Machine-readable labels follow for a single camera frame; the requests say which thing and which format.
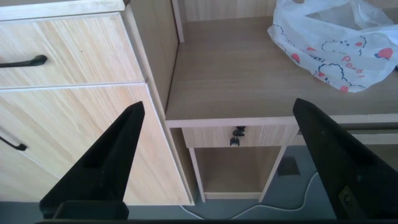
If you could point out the wooden counter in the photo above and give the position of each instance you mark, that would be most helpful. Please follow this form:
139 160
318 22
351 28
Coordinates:
230 77

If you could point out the white printed plastic shopping bag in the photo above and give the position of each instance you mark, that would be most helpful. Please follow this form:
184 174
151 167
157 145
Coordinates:
339 46

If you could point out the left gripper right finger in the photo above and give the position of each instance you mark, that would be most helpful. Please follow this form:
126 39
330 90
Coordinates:
348 168

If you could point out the small wooden drawer with key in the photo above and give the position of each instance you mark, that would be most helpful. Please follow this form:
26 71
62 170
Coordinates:
239 136

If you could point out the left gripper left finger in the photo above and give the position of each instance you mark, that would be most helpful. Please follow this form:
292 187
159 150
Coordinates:
102 174

